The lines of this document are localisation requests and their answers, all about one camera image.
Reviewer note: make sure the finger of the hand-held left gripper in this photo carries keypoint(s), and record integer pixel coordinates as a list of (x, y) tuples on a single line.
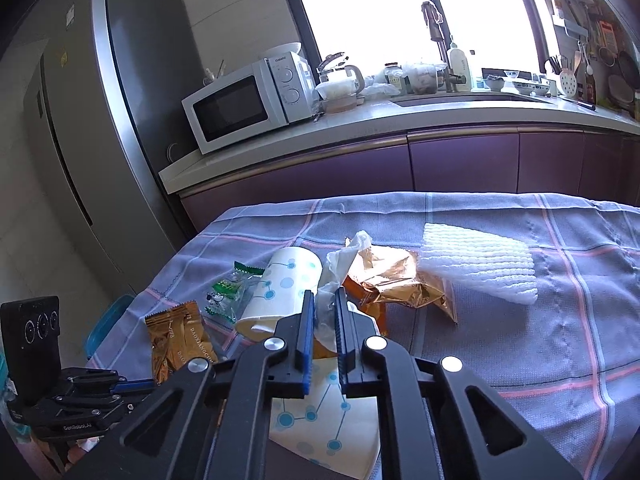
[(132, 386)]

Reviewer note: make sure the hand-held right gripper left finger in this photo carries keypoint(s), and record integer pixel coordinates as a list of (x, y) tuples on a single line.
[(306, 330)]

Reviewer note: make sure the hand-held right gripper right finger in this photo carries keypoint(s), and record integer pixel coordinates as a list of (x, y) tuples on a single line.
[(341, 330)]

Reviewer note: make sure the blue dotted paper cup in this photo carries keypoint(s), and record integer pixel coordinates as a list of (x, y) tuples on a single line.
[(320, 420), (280, 280)]

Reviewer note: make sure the blue plastic trash bin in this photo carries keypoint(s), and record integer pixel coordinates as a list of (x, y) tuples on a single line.
[(107, 322)]

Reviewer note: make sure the white plastic wrap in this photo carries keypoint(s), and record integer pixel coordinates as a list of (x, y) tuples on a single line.
[(345, 260)]

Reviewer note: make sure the brown snack packet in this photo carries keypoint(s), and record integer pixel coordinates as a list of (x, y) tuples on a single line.
[(180, 332)]

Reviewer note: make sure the gold foil wrapper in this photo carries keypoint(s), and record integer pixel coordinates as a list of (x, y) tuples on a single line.
[(395, 280)]

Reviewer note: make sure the clear green printed wrapper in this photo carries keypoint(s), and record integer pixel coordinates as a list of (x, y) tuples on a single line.
[(227, 295)]

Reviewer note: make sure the white foam fruit net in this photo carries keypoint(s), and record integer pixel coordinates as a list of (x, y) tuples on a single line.
[(475, 260)]

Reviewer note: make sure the plaid purple tablecloth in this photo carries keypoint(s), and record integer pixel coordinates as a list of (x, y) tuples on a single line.
[(525, 335)]

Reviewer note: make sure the purple kitchen cabinet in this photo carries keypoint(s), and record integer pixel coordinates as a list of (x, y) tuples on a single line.
[(450, 165)]

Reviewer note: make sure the white microwave oven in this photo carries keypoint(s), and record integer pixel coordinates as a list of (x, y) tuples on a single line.
[(225, 110)]

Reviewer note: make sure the glass kettle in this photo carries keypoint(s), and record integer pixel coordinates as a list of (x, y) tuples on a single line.
[(340, 85)]

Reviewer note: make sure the silver refrigerator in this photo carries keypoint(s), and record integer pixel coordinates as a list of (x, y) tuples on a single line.
[(125, 110)]

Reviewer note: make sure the glass jar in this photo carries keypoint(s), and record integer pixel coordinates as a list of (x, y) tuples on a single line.
[(394, 79)]

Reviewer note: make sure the clear bag of food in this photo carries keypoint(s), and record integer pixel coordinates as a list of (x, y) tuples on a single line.
[(425, 77)]

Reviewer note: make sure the white bowl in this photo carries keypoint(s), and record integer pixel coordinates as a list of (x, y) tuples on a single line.
[(282, 51)]

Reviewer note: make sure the white soap bottle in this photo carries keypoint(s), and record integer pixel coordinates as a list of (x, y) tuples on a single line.
[(460, 67)]

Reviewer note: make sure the small patterned bowl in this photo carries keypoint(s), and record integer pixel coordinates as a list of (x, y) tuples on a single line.
[(494, 83)]

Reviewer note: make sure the metal kitchen faucet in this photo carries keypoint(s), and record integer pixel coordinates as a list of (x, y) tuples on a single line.
[(442, 50)]

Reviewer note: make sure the kitchen window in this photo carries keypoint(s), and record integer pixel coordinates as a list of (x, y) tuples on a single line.
[(375, 10)]

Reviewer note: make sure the white slotted spoon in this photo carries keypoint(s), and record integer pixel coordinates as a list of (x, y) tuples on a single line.
[(567, 82)]

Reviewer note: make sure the dark sauce bottle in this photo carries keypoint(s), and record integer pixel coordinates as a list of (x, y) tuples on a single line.
[(587, 87)]

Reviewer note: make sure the black frying pan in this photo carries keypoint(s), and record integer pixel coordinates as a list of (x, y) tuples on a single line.
[(629, 67)]

